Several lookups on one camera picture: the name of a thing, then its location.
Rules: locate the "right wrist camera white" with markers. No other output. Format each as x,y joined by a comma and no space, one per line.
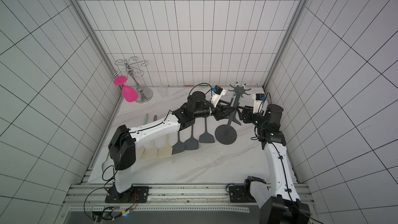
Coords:
260,100

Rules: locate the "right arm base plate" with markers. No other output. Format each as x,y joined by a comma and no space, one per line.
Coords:
240,194

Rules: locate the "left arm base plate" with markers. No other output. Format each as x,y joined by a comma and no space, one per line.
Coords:
135,194

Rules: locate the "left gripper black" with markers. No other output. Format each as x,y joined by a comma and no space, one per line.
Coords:
220,113

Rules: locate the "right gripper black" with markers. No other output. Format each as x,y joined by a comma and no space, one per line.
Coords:
247,114

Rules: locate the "pink plastic wine glass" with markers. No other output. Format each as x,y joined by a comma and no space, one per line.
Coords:
129,93

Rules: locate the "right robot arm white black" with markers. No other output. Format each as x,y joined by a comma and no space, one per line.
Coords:
280,203

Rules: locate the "grey utensil green handle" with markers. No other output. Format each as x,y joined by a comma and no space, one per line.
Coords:
179,146

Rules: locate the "white plastic spoon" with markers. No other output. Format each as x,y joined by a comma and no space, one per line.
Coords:
108,162

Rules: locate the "grey kitchen utensil rack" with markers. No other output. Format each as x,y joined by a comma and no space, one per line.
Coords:
225,133

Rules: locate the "chrome glass holder stand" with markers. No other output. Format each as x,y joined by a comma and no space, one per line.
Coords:
132,67

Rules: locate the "small clear glass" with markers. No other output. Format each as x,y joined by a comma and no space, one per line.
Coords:
163,91

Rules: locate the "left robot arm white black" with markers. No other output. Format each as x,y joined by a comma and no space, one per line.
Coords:
123,145

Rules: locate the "cream spatula green handle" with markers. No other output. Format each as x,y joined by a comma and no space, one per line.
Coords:
140,150

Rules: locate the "aluminium mounting rail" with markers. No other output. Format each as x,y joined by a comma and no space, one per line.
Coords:
90,198

